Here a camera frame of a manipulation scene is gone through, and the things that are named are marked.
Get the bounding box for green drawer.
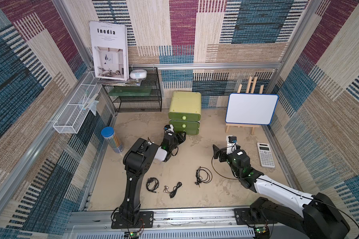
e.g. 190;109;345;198
174;127;199;135
168;112;201;121
169;120;200;130

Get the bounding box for black earphones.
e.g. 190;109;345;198
195;166;213;187
164;182;182;198
146;177;160;193

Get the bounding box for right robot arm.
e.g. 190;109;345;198
212;144;351;239

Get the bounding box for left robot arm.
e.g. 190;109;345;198
111;131;186;229

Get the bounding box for green drawer cabinet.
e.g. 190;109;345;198
168;91;202;135

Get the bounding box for white calculator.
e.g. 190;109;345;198
257;143;275;168

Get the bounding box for blue framed whiteboard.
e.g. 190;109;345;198
225;93;279;125

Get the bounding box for pencil cup blue lid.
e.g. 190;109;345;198
101;126;124;153

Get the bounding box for green tray on shelf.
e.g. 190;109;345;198
108;86;152;97

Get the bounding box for white oval box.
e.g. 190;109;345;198
129;69;148;80

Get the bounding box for Inedia magazine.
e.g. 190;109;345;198
89;21;129;81

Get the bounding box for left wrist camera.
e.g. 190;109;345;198
164;124;175;135

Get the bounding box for black wire mesh shelf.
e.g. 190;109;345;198
101;67;163;113

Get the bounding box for white wire basket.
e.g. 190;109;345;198
53;71;101;134

